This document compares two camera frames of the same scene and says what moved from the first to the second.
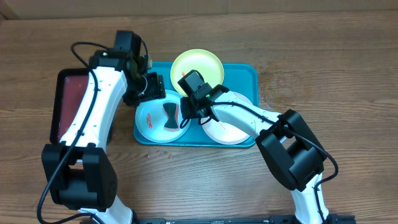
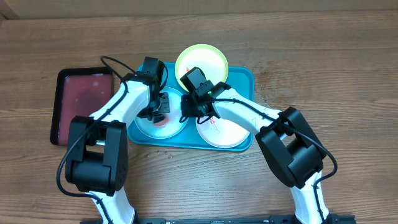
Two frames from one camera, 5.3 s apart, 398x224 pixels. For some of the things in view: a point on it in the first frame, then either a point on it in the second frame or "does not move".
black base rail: [330, 219] does not move
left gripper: [157, 89] -> [163, 107]
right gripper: [188, 106] does not move
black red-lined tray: [71, 87] does not move
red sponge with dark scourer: [172, 111] -> [160, 120]
